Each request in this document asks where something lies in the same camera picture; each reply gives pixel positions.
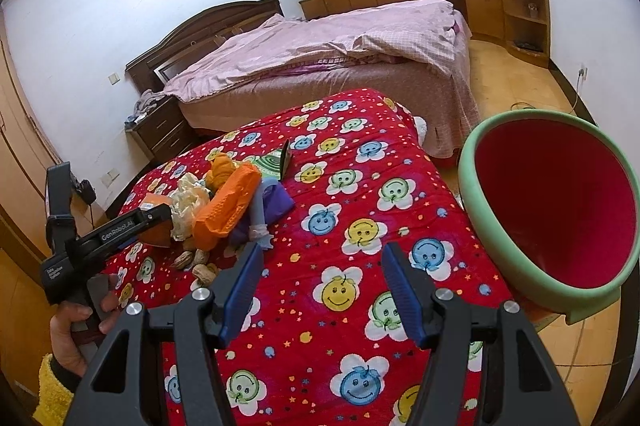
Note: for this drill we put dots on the dark wooden nightstand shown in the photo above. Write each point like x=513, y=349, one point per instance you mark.
x=160, y=133

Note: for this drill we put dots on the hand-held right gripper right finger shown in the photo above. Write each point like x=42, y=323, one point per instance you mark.
x=405, y=297

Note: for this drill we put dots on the white plastic wrapper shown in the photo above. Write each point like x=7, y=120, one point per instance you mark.
x=187, y=206

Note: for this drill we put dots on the purple wrapper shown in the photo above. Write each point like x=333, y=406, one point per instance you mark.
x=277, y=201

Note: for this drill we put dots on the white outlet with plug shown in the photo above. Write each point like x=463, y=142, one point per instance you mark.
x=581, y=72

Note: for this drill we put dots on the red smiley flower blanket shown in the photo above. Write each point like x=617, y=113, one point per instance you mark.
x=320, y=186

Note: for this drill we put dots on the light wooden wardrobe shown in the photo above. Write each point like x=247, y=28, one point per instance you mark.
x=20, y=141

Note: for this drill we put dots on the green basin with red inside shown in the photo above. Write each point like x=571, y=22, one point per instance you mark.
x=540, y=206

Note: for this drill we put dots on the green mosquito coil box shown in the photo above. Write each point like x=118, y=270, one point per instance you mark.
x=267, y=163

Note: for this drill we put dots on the crumpled clothes on nightstand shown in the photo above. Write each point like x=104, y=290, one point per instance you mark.
x=145, y=106

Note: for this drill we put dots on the pink checked duvet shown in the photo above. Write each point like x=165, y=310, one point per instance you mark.
x=320, y=41

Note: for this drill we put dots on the brown nut shell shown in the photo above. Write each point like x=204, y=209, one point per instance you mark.
x=181, y=260
x=201, y=257
x=205, y=275

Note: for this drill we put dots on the low white wall outlet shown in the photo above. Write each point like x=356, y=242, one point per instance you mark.
x=111, y=176

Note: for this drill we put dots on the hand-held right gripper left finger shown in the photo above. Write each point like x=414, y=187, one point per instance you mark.
x=242, y=287

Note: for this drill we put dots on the wooden corner shelf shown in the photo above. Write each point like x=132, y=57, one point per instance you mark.
x=525, y=6

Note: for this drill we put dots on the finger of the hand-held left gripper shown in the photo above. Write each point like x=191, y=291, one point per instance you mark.
x=157, y=215

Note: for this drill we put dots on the dark wooden bed headboard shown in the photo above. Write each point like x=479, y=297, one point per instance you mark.
x=200, y=23

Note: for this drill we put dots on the person's left hand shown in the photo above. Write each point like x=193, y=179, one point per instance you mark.
x=67, y=336

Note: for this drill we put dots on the white wall switch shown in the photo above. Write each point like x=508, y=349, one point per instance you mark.
x=114, y=79

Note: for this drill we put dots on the yellow-sleeved left forearm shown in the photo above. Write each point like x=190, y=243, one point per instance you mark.
x=50, y=393

